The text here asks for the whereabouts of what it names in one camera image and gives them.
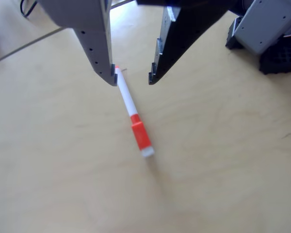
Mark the white marker pen red cap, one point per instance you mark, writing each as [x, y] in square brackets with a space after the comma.
[128, 102]

